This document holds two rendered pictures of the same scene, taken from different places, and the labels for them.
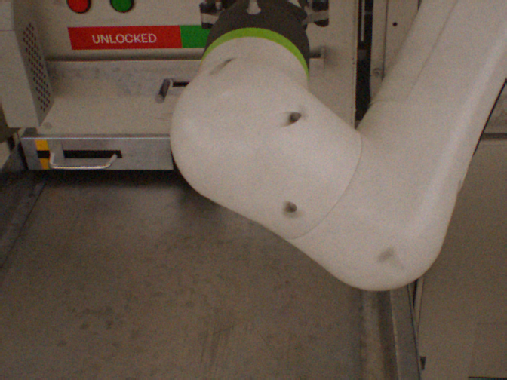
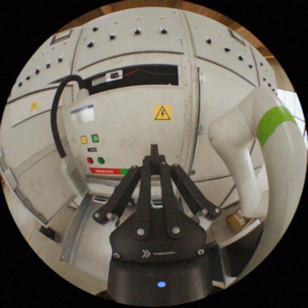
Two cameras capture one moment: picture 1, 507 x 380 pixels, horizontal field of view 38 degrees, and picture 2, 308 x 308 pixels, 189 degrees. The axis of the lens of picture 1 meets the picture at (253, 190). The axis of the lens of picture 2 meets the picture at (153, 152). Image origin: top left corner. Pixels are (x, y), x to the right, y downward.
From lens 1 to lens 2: 0.68 m
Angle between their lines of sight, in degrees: 11
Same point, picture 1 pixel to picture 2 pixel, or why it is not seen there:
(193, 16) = (123, 166)
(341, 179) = not seen: outside the picture
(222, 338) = not seen: hidden behind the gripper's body
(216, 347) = not seen: hidden behind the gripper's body
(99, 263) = (104, 232)
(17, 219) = (87, 212)
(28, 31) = (74, 171)
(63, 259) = (96, 229)
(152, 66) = (111, 182)
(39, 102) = (81, 191)
